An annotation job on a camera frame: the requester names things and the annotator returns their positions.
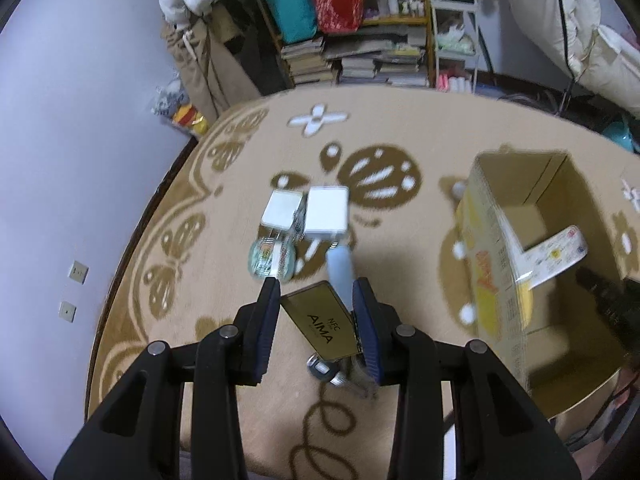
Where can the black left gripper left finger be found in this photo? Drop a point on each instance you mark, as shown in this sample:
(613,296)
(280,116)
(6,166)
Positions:
(135,431)

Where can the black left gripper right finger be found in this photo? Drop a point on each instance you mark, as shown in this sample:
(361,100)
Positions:
(500,433)

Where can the cardboard box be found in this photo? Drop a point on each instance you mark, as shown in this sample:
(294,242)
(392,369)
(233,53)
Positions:
(528,222)

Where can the gold key tag with keys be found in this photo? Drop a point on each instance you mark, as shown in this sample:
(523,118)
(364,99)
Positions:
(329,328)

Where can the clear cartoon earbuds case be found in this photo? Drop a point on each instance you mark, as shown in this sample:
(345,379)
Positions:
(272,258)

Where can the light blue small bottle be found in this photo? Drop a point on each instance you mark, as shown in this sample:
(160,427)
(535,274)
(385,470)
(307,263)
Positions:
(341,273)

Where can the white square power adapter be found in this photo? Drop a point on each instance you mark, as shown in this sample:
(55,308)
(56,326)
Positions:
(283,210)

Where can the white tall power adapter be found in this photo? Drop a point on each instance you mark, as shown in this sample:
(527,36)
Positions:
(326,213)

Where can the white remote control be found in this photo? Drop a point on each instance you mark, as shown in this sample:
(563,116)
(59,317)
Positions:
(553,256)

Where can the teal fan base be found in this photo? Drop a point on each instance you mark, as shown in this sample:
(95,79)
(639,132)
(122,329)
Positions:
(625,132)

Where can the cream padded recliner chair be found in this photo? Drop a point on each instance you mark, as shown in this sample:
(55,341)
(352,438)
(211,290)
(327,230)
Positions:
(571,34)

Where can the beige patterned rug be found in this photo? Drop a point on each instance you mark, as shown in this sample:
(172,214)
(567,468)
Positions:
(398,152)

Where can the white rolling cart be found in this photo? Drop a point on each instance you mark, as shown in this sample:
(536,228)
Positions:
(456,45)

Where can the bag of snacks on floor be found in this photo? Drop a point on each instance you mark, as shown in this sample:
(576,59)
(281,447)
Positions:
(172,105)

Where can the beige hanging coat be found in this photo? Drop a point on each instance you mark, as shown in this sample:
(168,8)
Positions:
(214,80)

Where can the stack of books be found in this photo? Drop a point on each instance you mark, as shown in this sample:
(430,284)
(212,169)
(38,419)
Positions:
(306,64)

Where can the wooden bookshelf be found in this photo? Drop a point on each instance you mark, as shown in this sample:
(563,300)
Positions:
(351,41)

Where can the red patterned gift bag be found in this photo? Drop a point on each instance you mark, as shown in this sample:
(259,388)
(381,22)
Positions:
(339,16)

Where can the teal storage container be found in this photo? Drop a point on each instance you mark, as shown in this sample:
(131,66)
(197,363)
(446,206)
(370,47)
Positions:
(296,19)

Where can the wall outlet lower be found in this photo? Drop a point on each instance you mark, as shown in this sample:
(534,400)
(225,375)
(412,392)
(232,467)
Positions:
(67,311)

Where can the wall outlet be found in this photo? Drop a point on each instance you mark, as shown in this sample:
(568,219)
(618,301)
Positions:
(78,272)
(67,311)

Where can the wall outlet upper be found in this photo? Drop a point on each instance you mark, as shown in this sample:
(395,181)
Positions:
(78,272)

